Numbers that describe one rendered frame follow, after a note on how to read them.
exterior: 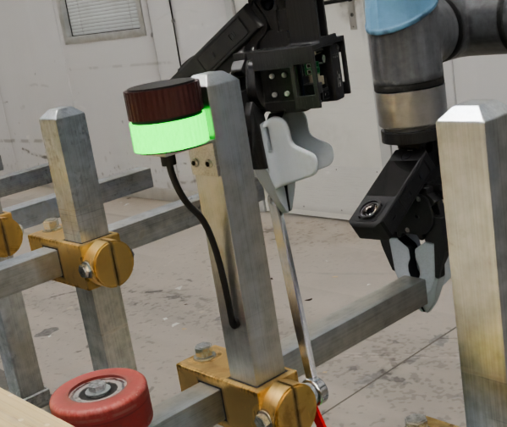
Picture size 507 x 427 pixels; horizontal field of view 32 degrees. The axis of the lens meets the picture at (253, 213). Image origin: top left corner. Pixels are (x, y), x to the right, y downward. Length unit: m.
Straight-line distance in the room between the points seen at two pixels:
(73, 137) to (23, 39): 5.49
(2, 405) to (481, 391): 0.39
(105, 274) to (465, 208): 0.47
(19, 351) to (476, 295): 0.76
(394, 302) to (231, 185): 0.30
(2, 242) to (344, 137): 3.22
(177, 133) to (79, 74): 5.22
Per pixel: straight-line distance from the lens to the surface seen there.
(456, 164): 0.54
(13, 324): 1.19
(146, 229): 1.02
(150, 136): 0.67
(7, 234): 1.13
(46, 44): 6.14
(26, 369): 1.21
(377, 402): 2.59
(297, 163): 0.77
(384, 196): 0.92
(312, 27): 0.74
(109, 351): 0.97
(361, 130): 4.15
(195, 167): 0.72
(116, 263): 0.92
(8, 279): 0.94
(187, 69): 0.80
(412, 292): 0.97
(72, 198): 0.92
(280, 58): 0.74
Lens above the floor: 1.20
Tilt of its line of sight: 15 degrees down
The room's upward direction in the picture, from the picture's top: 9 degrees counter-clockwise
